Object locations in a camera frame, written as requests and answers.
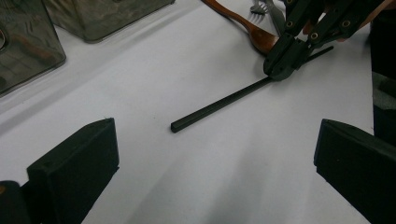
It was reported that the metal fork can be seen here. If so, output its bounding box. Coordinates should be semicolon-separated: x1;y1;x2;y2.
248;0;269;24

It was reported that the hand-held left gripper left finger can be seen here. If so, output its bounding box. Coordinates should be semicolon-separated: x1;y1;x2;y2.
26;117;120;224

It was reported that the brown wooden spoon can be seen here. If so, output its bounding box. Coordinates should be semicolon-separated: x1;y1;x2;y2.
200;0;280;56

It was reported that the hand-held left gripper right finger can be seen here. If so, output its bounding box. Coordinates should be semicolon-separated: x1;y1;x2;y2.
313;118;396;224

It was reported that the translucent brown plastic bin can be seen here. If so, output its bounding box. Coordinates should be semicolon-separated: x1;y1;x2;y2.
43;0;176;44
0;0;67;96

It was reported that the brown wooden chopstick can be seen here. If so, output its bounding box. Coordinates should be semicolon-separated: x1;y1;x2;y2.
10;32;55;62

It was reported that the black chopstick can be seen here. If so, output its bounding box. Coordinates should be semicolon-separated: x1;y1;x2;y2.
170;45;334;134

